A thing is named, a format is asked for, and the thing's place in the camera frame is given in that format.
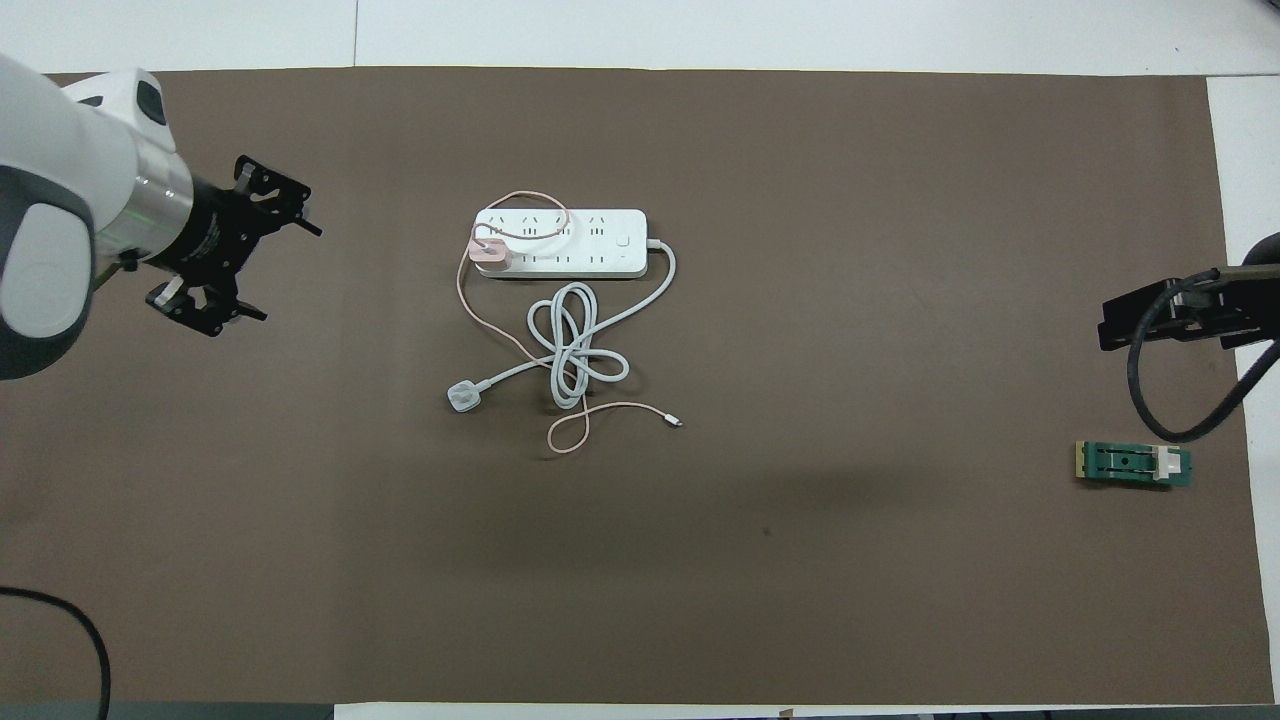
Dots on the brown table mat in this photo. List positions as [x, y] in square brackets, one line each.
[800, 300]

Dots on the white power strip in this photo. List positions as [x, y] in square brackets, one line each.
[590, 243]

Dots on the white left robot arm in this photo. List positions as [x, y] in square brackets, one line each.
[60, 160]

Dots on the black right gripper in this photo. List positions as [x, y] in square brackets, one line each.
[1200, 310]

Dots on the green circuit board fixture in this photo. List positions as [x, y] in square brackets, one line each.
[1130, 464]

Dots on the pink charger plug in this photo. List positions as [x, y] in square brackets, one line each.
[489, 250]

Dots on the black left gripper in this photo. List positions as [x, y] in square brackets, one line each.
[205, 240]

